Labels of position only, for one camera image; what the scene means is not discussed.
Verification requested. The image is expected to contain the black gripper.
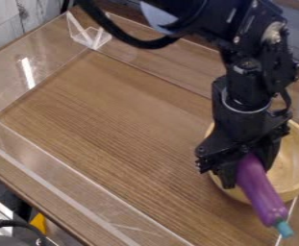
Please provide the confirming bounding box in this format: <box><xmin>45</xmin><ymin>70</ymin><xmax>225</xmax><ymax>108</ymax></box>
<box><xmin>196</xmin><ymin>77</ymin><xmax>292</xmax><ymax>189</ymax></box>

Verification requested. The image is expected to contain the brown wooden bowl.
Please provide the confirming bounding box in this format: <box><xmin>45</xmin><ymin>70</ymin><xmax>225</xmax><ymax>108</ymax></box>
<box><xmin>205</xmin><ymin>119</ymin><xmax>299</xmax><ymax>206</ymax></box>

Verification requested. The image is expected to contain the purple toy eggplant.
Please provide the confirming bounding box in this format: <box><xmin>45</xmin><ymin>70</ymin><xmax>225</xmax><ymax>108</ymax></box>
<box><xmin>237</xmin><ymin>154</ymin><xmax>295</xmax><ymax>238</ymax></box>

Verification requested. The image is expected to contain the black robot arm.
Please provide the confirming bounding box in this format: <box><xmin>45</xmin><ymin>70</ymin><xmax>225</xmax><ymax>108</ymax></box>
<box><xmin>78</xmin><ymin>0</ymin><xmax>299</xmax><ymax>189</ymax></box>

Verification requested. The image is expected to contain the yellow black device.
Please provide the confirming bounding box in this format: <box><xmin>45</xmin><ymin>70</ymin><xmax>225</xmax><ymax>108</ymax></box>
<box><xmin>13</xmin><ymin>212</ymin><xmax>61</xmax><ymax>246</ymax></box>

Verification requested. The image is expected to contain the clear acrylic tray wall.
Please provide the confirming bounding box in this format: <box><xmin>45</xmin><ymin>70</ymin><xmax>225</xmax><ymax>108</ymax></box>
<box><xmin>0</xmin><ymin>11</ymin><xmax>299</xmax><ymax>246</ymax></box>

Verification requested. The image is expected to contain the clear acrylic corner bracket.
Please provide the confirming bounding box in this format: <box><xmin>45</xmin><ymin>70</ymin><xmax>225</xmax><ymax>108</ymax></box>
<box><xmin>66</xmin><ymin>12</ymin><xmax>113</xmax><ymax>51</ymax></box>

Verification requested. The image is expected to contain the black cable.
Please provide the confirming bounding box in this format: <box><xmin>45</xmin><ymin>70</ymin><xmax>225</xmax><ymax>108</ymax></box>
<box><xmin>0</xmin><ymin>219</ymin><xmax>47</xmax><ymax>246</ymax></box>

